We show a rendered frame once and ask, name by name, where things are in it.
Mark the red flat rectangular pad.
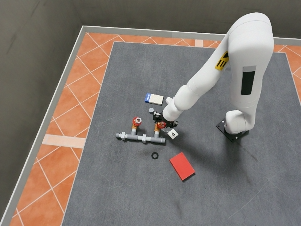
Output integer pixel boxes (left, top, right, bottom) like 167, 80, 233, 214
169, 152, 195, 180

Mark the grey pipe tee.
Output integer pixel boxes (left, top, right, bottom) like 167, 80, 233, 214
116, 117, 166, 144

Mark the white tag on silver chain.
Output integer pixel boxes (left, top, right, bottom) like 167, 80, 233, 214
168, 129, 178, 139

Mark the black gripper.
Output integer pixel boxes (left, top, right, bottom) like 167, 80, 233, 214
153, 111, 178, 129

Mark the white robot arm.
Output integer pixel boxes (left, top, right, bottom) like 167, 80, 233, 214
163, 12, 274, 135

